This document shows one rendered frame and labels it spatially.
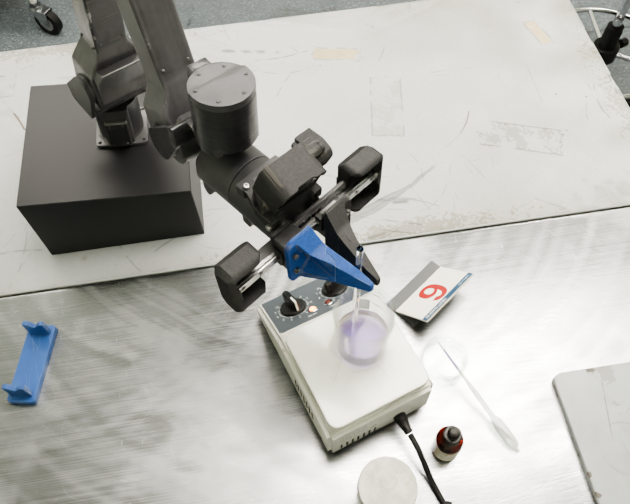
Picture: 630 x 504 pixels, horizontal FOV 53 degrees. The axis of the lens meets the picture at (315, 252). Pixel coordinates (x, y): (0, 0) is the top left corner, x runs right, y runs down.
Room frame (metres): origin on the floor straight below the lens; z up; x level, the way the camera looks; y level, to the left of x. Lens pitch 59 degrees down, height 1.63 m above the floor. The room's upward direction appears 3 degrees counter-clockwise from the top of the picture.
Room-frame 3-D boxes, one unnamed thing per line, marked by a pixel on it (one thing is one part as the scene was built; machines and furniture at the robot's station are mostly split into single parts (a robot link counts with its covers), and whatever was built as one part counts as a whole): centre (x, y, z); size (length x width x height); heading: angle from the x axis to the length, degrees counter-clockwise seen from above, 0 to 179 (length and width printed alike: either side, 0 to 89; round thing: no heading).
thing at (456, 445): (0.17, -0.14, 0.93); 0.03 x 0.03 x 0.07
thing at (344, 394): (0.25, -0.04, 0.98); 0.12 x 0.12 x 0.01; 24
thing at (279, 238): (0.31, 0.00, 1.17); 0.09 x 0.02 x 0.04; 133
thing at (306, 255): (0.26, -0.01, 1.16); 0.07 x 0.04 x 0.06; 43
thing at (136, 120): (0.58, 0.25, 1.03); 0.07 x 0.07 x 0.06; 7
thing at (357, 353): (0.27, -0.05, 1.03); 0.07 x 0.06 x 0.08; 40
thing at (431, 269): (0.37, -0.14, 0.92); 0.09 x 0.06 x 0.04; 133
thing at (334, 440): (0.28, -0.03, 0.94); 0.22 x 0.13 x 0.08; 24
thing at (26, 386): (0.30, 0.35, 0.92); 0.10 x 0.03 x 0.04; 175
